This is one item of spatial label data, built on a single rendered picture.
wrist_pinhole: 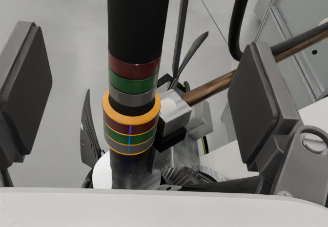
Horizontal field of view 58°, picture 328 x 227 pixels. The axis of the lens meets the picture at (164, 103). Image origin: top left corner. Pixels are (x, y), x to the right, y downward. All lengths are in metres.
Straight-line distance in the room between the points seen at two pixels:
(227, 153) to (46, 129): 1.64
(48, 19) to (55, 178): 1.74
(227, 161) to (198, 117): 0.13
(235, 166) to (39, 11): 2.87
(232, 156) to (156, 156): 0.47
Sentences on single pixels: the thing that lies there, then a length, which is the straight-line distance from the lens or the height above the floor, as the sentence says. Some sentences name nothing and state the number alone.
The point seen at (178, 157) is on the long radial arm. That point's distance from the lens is 0.72.
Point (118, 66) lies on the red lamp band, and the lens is 0.18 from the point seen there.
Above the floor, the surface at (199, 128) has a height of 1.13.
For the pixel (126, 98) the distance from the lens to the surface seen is 0.20.
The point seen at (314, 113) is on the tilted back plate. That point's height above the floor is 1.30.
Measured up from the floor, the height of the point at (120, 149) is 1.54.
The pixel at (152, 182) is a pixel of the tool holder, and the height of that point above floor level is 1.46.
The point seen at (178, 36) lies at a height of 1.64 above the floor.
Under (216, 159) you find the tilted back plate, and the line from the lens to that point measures 0.77.
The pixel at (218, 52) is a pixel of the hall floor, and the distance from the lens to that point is 2.97.
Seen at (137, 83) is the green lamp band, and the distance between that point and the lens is 0.18.
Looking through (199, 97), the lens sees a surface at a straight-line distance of 0.28.
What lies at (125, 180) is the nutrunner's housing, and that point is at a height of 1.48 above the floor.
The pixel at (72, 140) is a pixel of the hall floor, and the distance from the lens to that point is 2.12.
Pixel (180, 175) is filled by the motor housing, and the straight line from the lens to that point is 0.65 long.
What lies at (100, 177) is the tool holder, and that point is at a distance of 0.31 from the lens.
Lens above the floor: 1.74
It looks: 48 degrees down
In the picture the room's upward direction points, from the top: 11 degrees clockwise
